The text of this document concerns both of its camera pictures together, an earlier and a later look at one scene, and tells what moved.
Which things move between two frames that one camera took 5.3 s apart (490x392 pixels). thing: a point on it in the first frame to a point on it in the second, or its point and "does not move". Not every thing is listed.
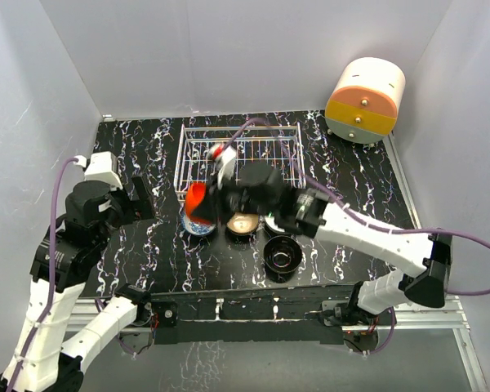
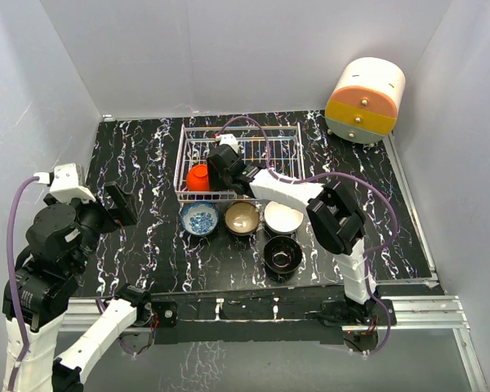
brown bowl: x=242 y=223 does not move
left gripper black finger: x=146 y=200 to x=122 y=204
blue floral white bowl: x=196 y=228 does not move
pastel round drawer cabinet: x=363 y=104 does not move
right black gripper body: x=236 y=200 to x=218 y=181
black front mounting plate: x=260 y=319 does not move
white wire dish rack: x=278 y=144 does not move
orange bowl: x=194 y=194 to x=198 y=178
